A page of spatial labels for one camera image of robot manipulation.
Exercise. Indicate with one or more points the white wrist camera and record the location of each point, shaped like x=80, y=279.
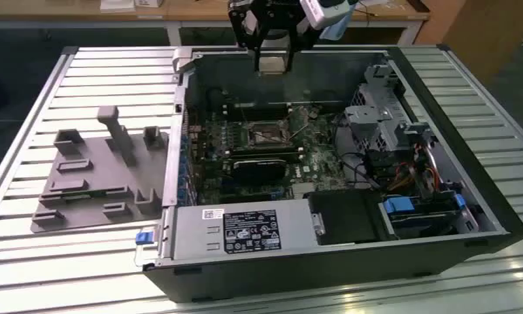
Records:
x=326, y=14

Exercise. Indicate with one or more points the green motherboard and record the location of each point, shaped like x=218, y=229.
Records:
x=318, y=163

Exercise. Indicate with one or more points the green RAM stick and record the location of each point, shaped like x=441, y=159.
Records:
x=83, y=195

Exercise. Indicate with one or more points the blue disk carrier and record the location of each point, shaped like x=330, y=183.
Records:
x=398, y=205

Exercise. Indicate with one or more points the metal drive cage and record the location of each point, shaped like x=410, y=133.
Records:
x=370, y=114

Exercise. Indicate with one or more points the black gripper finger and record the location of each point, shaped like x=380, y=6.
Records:
x=257, y=60
x=290, y=62

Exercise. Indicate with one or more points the white box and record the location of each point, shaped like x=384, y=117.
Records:
x=148, y=3
x=117, y=6

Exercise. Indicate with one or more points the silver square CPU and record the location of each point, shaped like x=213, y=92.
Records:
x=273, y=65

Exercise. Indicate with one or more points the wooden desk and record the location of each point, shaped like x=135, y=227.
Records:
x=48, y=10

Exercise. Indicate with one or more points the grey parts rack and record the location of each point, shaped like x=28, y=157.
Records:
x=91, y=202

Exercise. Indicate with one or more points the metal socket locking lever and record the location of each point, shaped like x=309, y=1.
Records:
x=244, y=117
x=298, y=131

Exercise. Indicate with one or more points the black RAM slot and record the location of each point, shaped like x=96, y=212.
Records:
x=270, y=105
x=261, y=153
x=261, y=149
x=270, y=109

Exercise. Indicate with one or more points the black open PC case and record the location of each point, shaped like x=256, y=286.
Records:
x=288, y=281

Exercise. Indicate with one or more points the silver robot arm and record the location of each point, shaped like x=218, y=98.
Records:
x=273, y=41

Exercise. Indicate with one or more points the blue plastic tab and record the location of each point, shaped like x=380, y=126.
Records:
x=460, y=201

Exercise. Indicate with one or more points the blue case latch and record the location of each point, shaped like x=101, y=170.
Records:
x=144, y=237

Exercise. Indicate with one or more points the wooden cabinet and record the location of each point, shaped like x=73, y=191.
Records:
x=484, y=32

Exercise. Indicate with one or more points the black power supply label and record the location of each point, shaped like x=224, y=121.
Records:
x=250, y=232

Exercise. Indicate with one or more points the black plastic shroud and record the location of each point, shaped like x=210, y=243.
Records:
x=344, y=216

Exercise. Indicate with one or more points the grey power supply unit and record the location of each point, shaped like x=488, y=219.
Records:
x=192, y=229

